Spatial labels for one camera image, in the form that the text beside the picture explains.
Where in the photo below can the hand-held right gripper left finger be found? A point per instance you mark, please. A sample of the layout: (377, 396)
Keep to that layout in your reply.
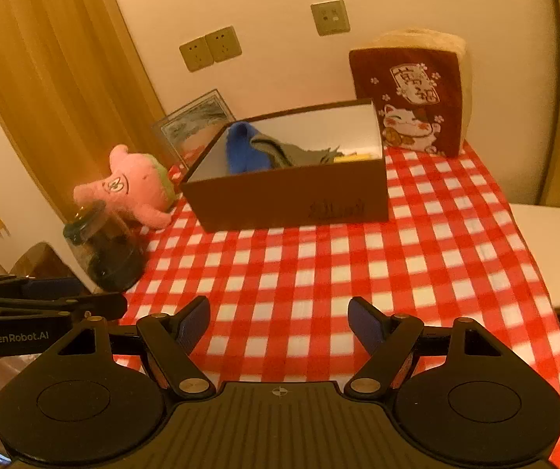
(193, 325)

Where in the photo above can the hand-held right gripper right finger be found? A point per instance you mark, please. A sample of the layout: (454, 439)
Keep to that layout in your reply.
(364, 325)

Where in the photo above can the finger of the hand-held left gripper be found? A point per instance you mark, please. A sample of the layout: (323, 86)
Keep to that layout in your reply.
(45, 286)
(99, 305)

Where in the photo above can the brown cardboard box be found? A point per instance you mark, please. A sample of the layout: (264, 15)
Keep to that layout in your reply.
(285, 195)

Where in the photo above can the yellow sponge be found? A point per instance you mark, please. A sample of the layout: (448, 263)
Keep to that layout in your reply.
(355, 157)

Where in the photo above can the blue cloth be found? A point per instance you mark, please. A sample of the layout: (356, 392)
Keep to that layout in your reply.
(243, 151)

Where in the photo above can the grey cloth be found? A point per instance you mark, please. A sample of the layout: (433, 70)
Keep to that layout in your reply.
(294, 154)

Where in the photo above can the brown wooden canister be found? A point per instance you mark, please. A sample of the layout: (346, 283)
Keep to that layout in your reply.
(41, 264)

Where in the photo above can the glass jar with dark lid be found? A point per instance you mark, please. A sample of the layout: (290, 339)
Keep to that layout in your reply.
(109, 254)

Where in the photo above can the red white checkered tablecloth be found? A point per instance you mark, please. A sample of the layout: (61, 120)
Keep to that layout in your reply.
(319, 264)

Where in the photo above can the pink plush toy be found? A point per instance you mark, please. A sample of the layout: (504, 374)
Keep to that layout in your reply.
(128, 183)

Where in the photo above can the white chair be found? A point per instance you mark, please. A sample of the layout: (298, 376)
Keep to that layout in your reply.
(553, 254)

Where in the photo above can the wooden panel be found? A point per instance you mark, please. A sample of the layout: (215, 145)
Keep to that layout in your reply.
(50, 83)

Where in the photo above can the cat print cushion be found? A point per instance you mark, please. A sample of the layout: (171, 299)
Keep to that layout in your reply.
(407, 97)

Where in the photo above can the picture frame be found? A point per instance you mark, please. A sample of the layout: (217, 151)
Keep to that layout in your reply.
(189, 124)

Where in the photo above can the wall data socket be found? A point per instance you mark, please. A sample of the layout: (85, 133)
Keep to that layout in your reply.
(330, 17)

